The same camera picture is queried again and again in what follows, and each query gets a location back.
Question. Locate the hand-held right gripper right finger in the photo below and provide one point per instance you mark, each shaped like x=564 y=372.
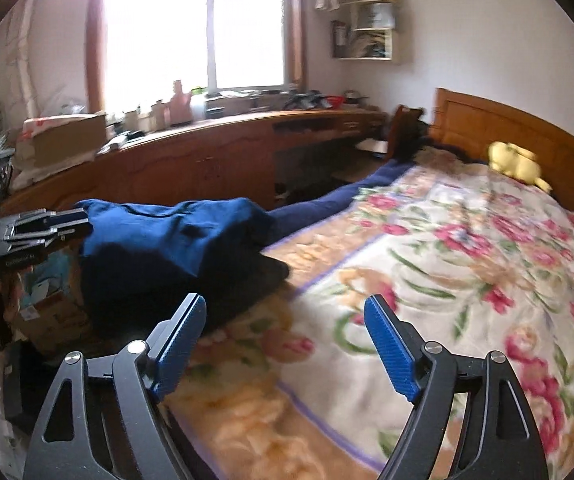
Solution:
x=389 y=345

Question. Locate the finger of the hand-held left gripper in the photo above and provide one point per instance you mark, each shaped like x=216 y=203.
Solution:
x=72 y=236
x=62 y=217

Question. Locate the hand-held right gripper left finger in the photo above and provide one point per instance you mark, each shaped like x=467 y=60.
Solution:
x=182 y=345

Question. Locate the blue suit jacket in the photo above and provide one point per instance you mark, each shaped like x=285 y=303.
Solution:
x=167 y=230

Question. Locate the pile of dark clothes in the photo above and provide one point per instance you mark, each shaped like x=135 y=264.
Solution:
x=217 y=285

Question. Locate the cardboard box on desk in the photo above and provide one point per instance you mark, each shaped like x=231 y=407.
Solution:
x=67 y=140

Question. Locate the cardboard box on floor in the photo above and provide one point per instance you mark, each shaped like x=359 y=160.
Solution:
x=52 y=320

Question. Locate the floral blanket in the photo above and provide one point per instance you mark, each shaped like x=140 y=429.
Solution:
x=417 y=260

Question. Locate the long wooden desk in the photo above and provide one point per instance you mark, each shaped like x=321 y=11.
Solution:
x=192 y=160

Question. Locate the pale pink bottle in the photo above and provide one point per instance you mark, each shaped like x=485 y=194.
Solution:
x=179 y=105

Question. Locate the white paper sheet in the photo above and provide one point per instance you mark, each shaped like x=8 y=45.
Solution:
x=373 y=146

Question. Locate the wooden chair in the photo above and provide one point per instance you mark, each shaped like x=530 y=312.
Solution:
x=407 y=130

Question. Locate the yellow plush toy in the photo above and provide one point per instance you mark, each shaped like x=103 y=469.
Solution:
x=517 y=162

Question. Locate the window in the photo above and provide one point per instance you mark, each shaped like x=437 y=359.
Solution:
x=192 y=25

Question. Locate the wooden bed headboard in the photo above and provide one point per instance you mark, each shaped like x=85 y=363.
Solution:
x=492 y=120

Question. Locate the red item on desk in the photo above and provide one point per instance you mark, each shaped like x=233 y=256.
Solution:
x=334 y=101

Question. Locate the white paper bag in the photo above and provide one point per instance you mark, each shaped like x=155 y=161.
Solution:
x=381 y=16

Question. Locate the white wall shelf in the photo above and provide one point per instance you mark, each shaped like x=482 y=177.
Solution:
x=367 y=40

